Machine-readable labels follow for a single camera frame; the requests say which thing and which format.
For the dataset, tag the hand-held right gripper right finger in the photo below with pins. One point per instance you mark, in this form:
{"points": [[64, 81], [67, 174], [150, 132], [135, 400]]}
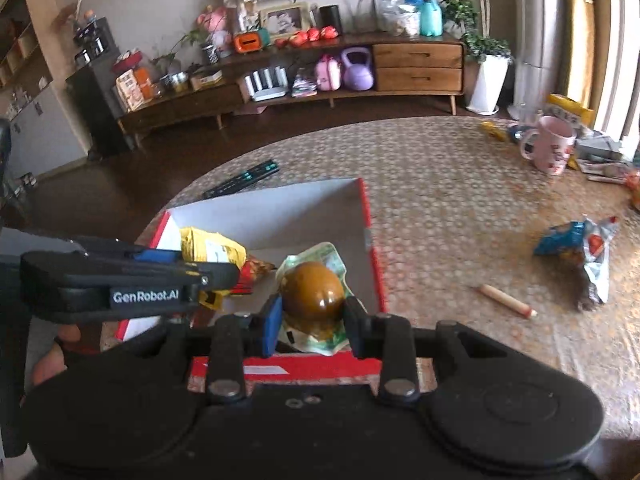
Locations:
{"points": [[357, 332]]}

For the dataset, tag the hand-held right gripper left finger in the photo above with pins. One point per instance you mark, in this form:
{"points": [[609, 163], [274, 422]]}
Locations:
{"points": [[272, 325]]}

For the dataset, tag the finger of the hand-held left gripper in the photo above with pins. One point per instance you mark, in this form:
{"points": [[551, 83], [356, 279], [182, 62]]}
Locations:
{"points": [[157, 254], [215, 277]]}

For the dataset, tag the yellow snack packet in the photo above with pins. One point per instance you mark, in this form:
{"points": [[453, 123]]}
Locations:
{"points": [[212, 250]]}

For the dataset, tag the braised egg packet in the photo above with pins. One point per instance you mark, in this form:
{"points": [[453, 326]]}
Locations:
{"points": [[312, 295]]}

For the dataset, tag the red cardboard box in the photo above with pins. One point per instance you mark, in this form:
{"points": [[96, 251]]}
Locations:
{"points": [[310, 210]]}

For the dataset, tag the dark brown snack packet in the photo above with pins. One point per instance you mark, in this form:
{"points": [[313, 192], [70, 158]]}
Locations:
{"points": [[586, 297]]}

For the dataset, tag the blue silver snack packet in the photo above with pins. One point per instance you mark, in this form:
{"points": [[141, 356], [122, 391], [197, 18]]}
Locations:
{"points": [[600, 260]]}

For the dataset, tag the person's left hand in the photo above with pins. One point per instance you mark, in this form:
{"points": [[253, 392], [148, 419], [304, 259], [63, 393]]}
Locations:
{"points": [[47, 370]]}

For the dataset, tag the remote control teal buttons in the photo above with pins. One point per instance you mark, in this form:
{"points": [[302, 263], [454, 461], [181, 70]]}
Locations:
{"points": [[240, 180]]}

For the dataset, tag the sausage stick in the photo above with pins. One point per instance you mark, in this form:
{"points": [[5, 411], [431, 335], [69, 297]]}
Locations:
{"points": [[505, 301]]}

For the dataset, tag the black cabinet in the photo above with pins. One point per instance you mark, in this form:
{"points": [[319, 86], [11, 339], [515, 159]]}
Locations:
{"points": [[97, 110]]}

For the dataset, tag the orange printed box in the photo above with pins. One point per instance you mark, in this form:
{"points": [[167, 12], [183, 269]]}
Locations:
{"points": [[134, 89]]}

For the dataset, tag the small glass jar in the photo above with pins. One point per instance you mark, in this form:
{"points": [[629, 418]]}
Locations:
{"points": [[175, 82]]}

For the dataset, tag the small cardboard box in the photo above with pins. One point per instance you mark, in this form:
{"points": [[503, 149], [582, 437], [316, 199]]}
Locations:
{"points": [[206, 80]]}

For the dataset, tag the white router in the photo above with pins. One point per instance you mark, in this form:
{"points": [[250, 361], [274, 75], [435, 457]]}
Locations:
{"points": [[267, 87]]}

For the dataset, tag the plant in striped pot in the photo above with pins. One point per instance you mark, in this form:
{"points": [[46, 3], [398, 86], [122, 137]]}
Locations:
{"points": [[210, 53]]}

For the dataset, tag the stack of booklets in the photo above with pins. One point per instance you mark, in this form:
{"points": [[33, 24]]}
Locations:
{"points": [[304, 86]]}

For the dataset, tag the orange clock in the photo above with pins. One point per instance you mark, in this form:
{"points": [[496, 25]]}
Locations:
{"points": [[246, 43]]}

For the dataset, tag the wooden bookshelf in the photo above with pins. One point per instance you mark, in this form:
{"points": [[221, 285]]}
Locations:
{"points": [[30, 60]]}

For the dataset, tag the pink bag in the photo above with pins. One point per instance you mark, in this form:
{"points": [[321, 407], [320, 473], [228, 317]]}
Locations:
{"points": [[328, 75]]}

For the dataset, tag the pink plush toy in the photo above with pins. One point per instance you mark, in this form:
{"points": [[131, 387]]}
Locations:
{"points": [[215, 25]]}

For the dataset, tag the yellow candy wrapper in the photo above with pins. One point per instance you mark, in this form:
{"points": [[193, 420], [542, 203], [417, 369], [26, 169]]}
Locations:
{"points": [[494, 131]]}

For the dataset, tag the purple kettlebell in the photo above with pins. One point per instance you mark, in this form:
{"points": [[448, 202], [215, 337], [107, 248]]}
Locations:
{"points": [[357, 72]]}

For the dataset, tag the pink mug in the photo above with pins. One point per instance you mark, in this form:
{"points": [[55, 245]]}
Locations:
{"points": [[550, 147]]}

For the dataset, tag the wooden tv cabinet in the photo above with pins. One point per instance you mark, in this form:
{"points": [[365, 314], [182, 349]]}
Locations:
{"points": [[415, 67]]}

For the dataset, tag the potted tree white pot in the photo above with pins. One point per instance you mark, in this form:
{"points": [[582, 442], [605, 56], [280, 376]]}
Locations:
{"points": [[487, 85]]}

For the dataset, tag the black speaker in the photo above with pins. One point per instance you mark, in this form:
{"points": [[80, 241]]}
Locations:
{"points": [[331, 20]]}

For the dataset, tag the grey flat box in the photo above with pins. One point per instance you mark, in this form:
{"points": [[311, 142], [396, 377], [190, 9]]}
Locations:
{"points": [[597, 149]]}

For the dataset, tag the yellow food bag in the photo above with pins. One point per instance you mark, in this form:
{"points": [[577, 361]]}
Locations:
{"points": [[567, 110]]}

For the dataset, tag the clear plastic bag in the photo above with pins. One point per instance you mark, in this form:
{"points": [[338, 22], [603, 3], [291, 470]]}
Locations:
{"points": [[397, 20]]}

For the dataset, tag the teal bottle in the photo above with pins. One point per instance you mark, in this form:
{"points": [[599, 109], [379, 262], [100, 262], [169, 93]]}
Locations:
{"points": [[431, 17]]}

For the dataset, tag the white standing air conditioner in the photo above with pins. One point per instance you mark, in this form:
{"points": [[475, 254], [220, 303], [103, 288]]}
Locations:
{"points": [[537, 35]]}

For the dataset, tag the yellow curtain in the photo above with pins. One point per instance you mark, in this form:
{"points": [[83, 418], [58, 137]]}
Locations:
{"points": [[580, 35]]}

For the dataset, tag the photo frame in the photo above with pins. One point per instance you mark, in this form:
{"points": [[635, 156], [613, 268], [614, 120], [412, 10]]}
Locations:
{"points": [[284, 19]]}

